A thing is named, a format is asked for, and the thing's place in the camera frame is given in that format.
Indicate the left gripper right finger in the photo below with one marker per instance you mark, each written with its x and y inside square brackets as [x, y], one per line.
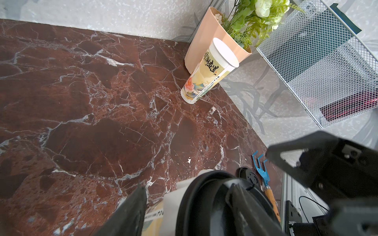
[250, 218]

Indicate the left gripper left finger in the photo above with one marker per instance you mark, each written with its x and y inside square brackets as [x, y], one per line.
[128, 219]

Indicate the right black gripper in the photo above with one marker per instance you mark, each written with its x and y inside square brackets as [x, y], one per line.
[344, 174]

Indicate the printed paper cup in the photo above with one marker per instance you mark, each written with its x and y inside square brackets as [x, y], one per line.
[165, 212]
[217, 62]

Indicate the black plastic cup lid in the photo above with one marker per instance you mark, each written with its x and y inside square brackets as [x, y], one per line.
[227, 216]

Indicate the red object in basket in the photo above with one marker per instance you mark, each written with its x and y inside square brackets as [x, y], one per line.
[350, 105]

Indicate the dark green card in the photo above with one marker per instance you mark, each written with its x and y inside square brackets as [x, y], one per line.
[345, 19]

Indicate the green white artificial flowers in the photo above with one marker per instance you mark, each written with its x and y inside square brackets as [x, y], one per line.
[251, 22]

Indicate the pink flower pot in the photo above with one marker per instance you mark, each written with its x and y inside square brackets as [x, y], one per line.
[209, 29]

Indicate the blue garden fork wooden handle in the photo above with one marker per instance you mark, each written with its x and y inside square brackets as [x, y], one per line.
[262, 171]

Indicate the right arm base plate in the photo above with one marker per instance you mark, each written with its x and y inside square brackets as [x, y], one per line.
[291, 216]

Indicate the white wire mesh basket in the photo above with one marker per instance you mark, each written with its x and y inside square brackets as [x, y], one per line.
[320, 59]

